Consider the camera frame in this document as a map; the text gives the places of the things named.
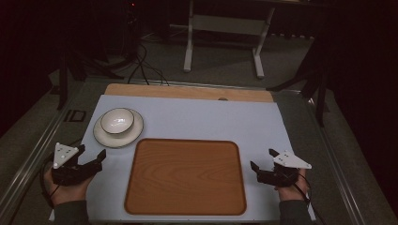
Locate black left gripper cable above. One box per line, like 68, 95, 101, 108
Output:
38, 140, 83, 210

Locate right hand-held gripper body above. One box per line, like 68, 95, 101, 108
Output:
256, 150, 313, 188

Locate metal frame rail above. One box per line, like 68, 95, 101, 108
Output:
304, 95, 369, 225
0, 79, 87, 221

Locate white metal stand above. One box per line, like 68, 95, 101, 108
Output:
182, 0, 277, 80

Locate white plate with dark rim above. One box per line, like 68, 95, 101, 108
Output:
92, 108, 145, 149

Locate white table mat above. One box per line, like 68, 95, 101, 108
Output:
49, 94, 317, 223

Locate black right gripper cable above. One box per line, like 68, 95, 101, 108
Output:
281, 170, 328, 225

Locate black tripod stand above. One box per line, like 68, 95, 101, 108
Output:
266, 37, 332, 128
55, 50, 125, 111

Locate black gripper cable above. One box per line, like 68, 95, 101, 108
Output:
281, 170, 328, 225
38, 140, 83, 210

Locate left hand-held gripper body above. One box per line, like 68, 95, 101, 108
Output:
51, 142, 103, 188

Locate white bowl with dark rim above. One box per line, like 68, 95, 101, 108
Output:
99, 107, 136, 136

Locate person's left hand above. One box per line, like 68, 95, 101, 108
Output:
43, 167, 96, 208

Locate wooden tray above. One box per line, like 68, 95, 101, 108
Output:
123, 138, 248, 217

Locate black floor cables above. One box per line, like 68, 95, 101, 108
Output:
126, 41, 171, 87

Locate person's right hand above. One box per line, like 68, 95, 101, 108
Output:
273, 168, 312, 203

